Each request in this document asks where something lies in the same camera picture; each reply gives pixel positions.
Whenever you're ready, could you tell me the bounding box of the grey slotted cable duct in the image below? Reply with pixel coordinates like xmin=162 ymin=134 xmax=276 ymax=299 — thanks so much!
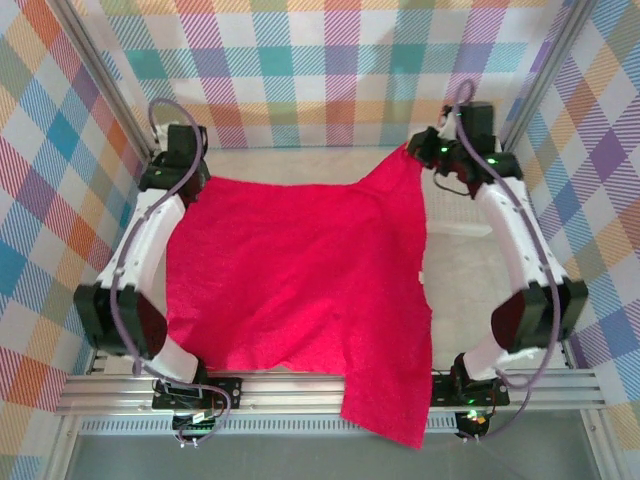
xmin=79 ymin=417 xmax=461 ymax=436

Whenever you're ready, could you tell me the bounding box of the thin grey frame rail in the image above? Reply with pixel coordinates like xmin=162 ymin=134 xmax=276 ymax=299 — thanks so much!
xmin=208 ymin=143 xmax=409 ymax=153

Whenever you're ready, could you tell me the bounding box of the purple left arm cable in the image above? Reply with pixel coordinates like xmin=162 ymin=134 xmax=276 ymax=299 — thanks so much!
xmin=110 ymin=97 xmax=234 ymax=448

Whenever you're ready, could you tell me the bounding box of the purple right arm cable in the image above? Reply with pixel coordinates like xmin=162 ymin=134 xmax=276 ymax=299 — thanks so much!
xmin=452 ymin=79 xmax=561 ymax=444

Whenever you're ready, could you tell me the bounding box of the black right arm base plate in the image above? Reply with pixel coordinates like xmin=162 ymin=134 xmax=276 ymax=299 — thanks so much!
xmin=430 ymin=372 xmax=511 ymax=407

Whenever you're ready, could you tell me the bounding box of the red t-shirt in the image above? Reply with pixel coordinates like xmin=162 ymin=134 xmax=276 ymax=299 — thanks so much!
xmin=164 ymin=147 xmax=434 ymax=449

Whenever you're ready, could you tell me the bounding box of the white plastic basket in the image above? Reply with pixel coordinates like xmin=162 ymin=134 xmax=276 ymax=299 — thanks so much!
xmin=422 ymin=132 xmax=504 ymax=237

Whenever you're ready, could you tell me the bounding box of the aluminium mounting rail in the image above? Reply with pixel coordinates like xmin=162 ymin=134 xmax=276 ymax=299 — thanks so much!
xmin=54 ymin=369 xmax=609 ymax=416

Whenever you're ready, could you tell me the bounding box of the grey aluminium frame post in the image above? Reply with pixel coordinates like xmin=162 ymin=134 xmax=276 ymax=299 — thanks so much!
xmin=49 ymin=0 xmax=157 ymax=164
xmin=499 ymin=0 xmax=604 ymax=146

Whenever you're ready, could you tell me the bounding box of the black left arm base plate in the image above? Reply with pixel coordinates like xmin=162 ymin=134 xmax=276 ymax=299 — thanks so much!
xmin=151 ymin=377 xmax=244 ymax=411

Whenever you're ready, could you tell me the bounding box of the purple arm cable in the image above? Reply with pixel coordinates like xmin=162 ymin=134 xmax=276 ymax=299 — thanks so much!
xmin=452 ymin=79 xmax=561 ymax=444
xmin=110 ymin=97 xmax=234 ymax=448

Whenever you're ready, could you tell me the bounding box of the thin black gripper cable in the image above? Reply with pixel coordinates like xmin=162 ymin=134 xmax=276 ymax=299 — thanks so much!
xmin=432 ymin=167 xmax=476 ymax=200

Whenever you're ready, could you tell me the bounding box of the grey frame leg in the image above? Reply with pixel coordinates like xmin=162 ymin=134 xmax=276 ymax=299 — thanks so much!
xmin=43 ymin=414 xmax=85 ymax=480
xmin=581 ymin=407 xmax=627 ymax=480

